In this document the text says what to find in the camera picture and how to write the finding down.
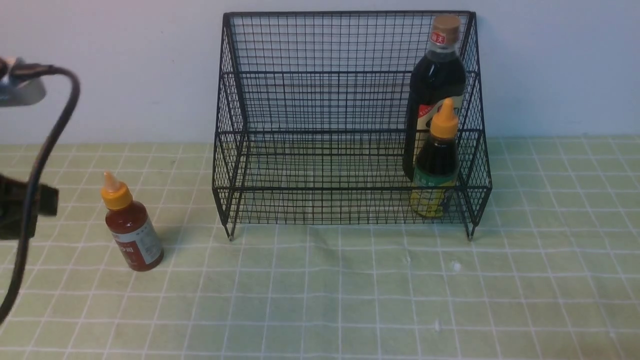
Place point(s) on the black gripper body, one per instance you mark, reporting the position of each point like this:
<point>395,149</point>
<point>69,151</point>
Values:
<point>12,199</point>

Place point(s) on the red sauce bottle yellow cap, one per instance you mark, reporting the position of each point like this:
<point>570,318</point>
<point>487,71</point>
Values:
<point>130,226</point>

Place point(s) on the small dark bottle orange cap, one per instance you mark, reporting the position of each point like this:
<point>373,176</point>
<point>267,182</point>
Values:
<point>436,165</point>

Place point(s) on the tall dark vinegar bottle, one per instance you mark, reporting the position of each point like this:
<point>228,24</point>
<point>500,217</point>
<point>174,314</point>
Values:
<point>438,75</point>

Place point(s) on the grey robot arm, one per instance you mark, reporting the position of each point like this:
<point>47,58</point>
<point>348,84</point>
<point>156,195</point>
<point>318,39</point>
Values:
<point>19,93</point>

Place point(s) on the green checkered tablecloth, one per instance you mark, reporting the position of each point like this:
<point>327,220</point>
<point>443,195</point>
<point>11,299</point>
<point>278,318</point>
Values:
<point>552,272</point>

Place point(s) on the black wire mesh shelf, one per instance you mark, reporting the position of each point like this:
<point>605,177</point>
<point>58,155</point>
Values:
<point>311,119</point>

